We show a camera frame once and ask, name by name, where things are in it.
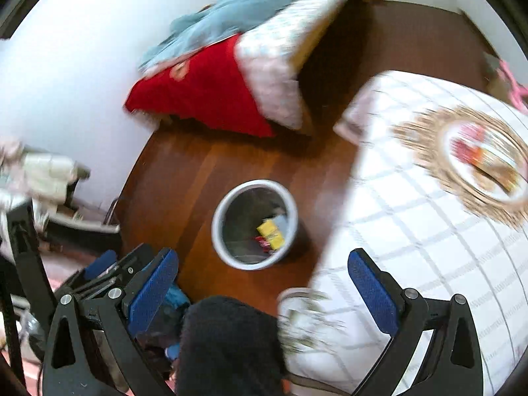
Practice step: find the pink flexible holder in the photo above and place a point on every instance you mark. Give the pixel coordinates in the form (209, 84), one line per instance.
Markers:
(511, 82)

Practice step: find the wooden bed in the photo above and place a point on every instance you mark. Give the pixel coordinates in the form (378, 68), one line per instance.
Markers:
(313, 37)

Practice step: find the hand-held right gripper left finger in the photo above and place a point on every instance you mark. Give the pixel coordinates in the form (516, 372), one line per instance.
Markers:
(154, 291)

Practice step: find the blue cloth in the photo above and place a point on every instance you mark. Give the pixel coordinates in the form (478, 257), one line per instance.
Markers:
(177, 297)

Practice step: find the person's black fleece pants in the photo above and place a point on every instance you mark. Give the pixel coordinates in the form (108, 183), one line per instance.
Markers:
(231, 346)

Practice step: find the dark metal frame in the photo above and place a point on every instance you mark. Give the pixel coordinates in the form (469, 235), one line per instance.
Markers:
(82, 227)

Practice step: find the white patterned tablecloth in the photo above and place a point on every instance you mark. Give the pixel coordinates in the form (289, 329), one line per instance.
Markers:
(392, 222)

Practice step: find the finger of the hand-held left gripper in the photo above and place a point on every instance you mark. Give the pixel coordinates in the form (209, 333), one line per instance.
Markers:
(138, 260)
(101, 265)

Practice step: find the orange snack packet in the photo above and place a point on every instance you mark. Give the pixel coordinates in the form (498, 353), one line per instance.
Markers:
(499, 173)

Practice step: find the white round trash bin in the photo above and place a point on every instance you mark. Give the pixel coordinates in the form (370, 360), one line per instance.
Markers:
(243, 214)

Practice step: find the checkered bed sheet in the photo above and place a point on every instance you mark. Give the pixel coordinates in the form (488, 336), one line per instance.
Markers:
(280, 57)

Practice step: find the yellow box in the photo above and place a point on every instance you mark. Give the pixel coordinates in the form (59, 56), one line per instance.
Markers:
(270, 233)

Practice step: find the teal duvet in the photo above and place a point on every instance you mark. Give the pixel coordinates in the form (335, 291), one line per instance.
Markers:
(231, 16)

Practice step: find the red blanket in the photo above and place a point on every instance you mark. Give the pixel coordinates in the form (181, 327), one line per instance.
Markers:
(206, 90)

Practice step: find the red soda can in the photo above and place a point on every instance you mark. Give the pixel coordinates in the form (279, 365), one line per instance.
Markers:
(260, 240)

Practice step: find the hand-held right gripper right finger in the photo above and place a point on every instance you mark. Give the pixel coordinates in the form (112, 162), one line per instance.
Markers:
(371, 293)

